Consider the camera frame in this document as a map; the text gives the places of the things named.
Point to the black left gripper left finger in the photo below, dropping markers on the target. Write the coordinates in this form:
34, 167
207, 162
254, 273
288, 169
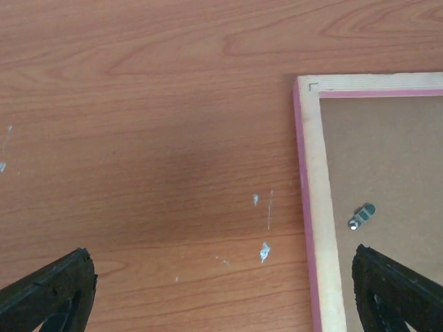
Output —
57, 297

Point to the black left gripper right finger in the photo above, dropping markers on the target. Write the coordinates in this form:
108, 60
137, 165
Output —
391, 297

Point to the pink picture frame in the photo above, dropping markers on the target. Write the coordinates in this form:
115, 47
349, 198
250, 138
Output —
368, 139

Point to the silver frame turn clip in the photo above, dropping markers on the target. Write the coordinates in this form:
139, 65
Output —
361, 216

